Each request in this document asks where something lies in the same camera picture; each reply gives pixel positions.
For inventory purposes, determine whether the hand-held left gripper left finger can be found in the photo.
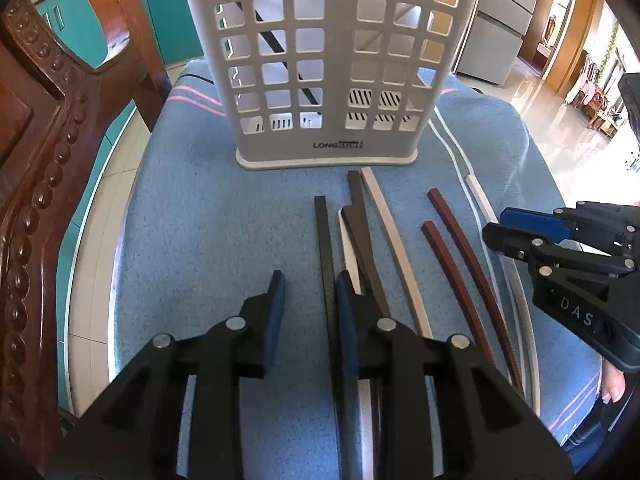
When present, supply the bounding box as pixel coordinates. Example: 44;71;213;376
47;270;288;480

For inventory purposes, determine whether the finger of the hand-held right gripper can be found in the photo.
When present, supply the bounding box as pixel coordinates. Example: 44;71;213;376
482;222;640;277
500;201;640;256

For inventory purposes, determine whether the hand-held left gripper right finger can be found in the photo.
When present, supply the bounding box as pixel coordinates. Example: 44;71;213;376
335;270;573;480

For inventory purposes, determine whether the white chopstick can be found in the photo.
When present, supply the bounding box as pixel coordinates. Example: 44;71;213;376
339;210;377;480
466;174;542;417

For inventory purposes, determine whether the black chopstick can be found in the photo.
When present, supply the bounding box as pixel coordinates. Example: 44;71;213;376
314;195;347;480
206;0;323;113

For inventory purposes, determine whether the beige chopstick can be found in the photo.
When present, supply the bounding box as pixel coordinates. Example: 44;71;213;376
361;166;435;340

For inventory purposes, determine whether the white plastic utensil holder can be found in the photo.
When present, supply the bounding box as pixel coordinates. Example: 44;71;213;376
177;0;488;171

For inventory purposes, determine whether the person's right hand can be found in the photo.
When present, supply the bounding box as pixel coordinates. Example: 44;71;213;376
597;360;629;406

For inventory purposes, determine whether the red-brown chopstick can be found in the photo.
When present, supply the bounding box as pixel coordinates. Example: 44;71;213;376
427;188;525;398
421;220;497;367

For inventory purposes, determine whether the blue striped towel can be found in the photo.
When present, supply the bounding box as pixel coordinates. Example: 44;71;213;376
112;57;606;480

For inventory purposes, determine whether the dark brown chopstick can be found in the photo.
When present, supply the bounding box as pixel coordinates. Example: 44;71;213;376
340;206;386;311
347;170;392;318

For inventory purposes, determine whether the person's dark clothing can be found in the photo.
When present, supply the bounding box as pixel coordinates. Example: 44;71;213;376
560;402;623;476

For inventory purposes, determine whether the grey refrigerator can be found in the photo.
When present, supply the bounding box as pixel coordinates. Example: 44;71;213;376
452;0;542;87

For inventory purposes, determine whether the carved wooden chair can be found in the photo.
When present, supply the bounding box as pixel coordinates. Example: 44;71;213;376
0;0;173;466

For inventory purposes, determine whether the wooden door frame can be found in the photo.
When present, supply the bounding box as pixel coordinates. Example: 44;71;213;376
517;0;603;95

